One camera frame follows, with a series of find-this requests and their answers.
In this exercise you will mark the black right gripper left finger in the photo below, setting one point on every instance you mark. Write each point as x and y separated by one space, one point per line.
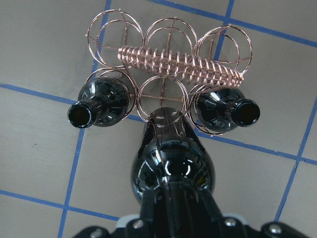
148 206

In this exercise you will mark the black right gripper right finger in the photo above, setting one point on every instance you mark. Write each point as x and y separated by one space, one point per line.
208 204

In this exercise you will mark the dark wine bottle being placed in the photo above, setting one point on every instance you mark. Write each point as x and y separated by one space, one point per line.
175 165

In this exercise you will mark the dark bottle in basket rear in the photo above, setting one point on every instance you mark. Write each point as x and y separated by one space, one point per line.
226 109

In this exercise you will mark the dark bottle in basket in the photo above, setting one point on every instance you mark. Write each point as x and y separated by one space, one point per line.
102 101
226 109

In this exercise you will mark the dark bottle in basket front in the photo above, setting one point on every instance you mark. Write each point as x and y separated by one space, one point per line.
102 101

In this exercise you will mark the copper wire wine basket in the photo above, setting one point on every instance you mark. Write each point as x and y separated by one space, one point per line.
168 51

